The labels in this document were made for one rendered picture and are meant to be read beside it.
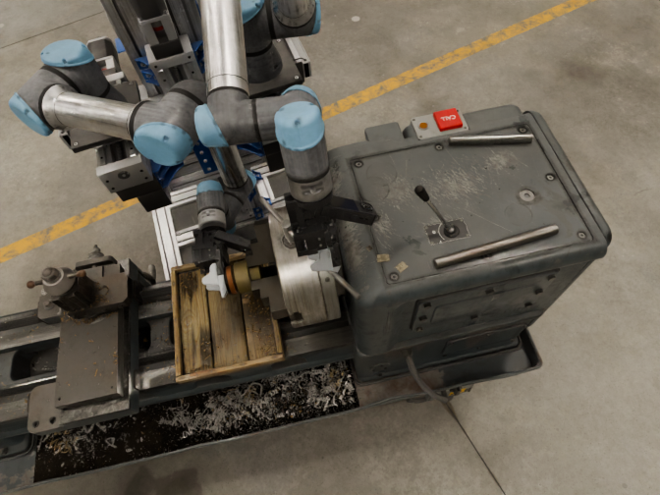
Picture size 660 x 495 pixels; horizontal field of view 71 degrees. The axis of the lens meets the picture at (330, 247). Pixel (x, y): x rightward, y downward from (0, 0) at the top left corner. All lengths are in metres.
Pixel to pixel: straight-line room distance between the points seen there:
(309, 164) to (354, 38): 2.88
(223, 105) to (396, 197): 0.47
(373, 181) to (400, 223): 0.13
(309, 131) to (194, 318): 0.85
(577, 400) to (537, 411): 0.19
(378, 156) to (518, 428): 1.48
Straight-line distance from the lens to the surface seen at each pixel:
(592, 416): 2.40
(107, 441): 1.79
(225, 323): 1.40
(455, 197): 1.12
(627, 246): 2.81
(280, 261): 1.06
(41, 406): 1.54
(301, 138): 0.72
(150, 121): 1.12
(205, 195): 1.35
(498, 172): 1.19
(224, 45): 0.91
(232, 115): 0.84
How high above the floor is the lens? 2.16
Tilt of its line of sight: 61 degrees down
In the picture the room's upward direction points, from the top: 7 degrees counter-clockwise
